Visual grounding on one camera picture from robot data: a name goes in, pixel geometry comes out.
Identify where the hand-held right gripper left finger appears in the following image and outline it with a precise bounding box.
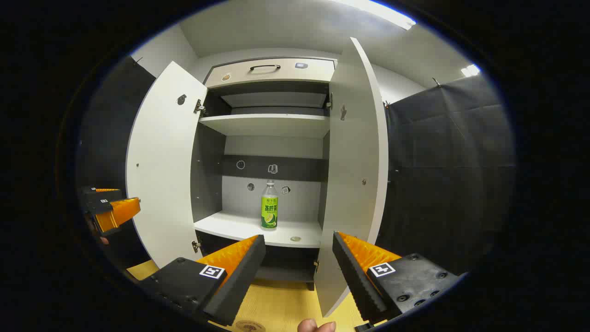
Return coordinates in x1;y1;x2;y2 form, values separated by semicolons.
138;234;267;327

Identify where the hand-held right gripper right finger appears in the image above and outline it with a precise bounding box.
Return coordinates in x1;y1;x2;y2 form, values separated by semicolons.
332;231;464;330

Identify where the white cabinet door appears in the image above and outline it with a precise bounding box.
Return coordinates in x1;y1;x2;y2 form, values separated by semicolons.
125;61;208;269
313;37;389;318

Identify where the green label clear bottle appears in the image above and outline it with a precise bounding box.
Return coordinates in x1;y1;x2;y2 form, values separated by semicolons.
261;180;279;230

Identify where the white cabinet drawer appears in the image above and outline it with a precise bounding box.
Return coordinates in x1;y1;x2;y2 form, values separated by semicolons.
204;58;336;89

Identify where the black backdrop cloth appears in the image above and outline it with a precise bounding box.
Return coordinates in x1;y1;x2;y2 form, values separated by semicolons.
76;55;516;277

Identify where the long ceiling light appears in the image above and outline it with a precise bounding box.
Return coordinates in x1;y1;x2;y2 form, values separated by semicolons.
332;0;418;30

